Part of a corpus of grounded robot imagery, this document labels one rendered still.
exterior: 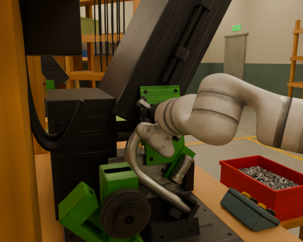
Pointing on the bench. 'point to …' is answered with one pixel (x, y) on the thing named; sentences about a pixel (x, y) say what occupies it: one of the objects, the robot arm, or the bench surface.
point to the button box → (248, 211)
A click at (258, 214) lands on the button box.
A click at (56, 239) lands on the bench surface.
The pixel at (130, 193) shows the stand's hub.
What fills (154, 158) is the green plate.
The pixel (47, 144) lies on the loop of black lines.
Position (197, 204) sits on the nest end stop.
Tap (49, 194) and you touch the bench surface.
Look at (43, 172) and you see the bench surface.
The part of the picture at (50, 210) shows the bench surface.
